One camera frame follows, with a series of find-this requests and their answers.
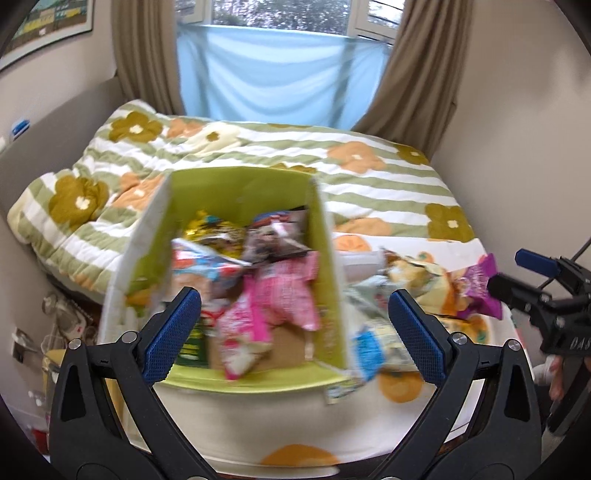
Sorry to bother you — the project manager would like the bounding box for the purple snack bag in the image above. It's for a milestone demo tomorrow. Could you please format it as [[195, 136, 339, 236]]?
[[450, 253, 503, 320]]

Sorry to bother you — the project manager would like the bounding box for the pink white snack bag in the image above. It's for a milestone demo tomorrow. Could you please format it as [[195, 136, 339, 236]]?
[[216, 275, 273, 380]]

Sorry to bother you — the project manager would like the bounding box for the person hand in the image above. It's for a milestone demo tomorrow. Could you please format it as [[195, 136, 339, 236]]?
[[549, 356, 564, 401]]

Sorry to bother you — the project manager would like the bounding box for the orange cream snack bag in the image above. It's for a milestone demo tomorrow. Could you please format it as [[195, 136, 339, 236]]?
[[384, 250, 472, 319]]

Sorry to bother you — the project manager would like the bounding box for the green cardboard box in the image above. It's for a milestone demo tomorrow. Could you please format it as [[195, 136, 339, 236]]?
[[98, 166, 349, 394]]

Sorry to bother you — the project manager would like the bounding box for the white fruit print cloth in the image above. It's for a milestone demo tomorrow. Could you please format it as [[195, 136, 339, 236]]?
[[121, 239, 518, 478]]

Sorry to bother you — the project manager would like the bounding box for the red white blue snack bag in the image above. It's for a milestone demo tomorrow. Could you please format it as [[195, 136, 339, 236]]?
[[168, 238, 252, 301]]

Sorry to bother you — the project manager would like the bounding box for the right brown curtain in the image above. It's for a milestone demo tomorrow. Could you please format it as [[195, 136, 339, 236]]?
[[353, 0, 475, 157]]

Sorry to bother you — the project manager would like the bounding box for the brown curtain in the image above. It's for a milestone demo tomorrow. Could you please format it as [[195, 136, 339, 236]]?
[[111, 0, 185, 115], [353, 0, 475, 157]]

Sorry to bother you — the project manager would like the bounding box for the green striped flower quilt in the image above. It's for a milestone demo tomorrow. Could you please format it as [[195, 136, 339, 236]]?
[[7, 100, 477, 301]]

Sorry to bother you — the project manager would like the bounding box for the pink checkered snack bag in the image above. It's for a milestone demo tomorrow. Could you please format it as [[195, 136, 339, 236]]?
[[254, 251, 321, 332]]

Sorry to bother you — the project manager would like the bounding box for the gold foil snack bag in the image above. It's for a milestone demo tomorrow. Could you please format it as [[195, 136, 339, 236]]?
[[182, 210, 246, 259]]

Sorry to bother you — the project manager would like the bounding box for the dark photo snack bag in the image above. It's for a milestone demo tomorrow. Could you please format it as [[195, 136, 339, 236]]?
[[242, 206, 310, 264]]

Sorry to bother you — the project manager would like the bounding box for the window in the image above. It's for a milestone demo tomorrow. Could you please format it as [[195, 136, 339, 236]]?
[[174, 0, 405, 42]]

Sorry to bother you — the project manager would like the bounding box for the grey headboard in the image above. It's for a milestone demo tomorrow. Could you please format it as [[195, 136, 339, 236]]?
[[0, 75, 126, 218]]

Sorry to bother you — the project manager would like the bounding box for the light blue curtain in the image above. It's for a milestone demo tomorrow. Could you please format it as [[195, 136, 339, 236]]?
[[176, 24, 391, 130]]

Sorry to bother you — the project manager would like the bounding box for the left brown curtain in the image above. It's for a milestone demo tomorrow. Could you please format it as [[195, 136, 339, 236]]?
[[111, 0, 185, 115]]

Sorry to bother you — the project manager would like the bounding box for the framed wall picture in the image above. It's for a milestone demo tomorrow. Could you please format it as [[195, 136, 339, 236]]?
[[1, 0, 95, 70]]

